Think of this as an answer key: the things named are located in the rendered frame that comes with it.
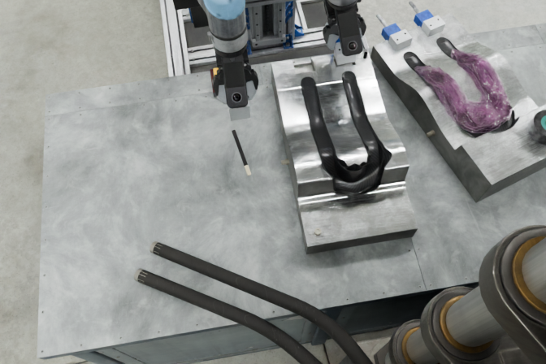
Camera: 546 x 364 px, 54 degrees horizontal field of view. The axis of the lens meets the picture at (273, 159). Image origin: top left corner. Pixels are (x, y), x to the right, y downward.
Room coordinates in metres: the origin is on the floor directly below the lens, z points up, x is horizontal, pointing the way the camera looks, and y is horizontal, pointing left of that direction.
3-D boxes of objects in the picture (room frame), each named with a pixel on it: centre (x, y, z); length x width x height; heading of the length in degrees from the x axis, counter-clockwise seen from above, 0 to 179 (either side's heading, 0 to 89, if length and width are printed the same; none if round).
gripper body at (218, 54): (0.73, 0.08, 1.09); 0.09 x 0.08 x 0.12; 8
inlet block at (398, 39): (0.98, -0.34, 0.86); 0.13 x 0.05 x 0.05; 25
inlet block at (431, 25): (1.03, -0.44, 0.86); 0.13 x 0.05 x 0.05; 25
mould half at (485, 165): (0.76, -0.51, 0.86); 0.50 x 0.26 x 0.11; 25
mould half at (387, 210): (0.63, -0.17, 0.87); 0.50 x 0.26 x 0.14; 8
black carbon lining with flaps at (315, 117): (0.65, -0.17, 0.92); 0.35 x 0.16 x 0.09; 8
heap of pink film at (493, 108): (0.76, -0.50, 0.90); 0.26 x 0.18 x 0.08; 25
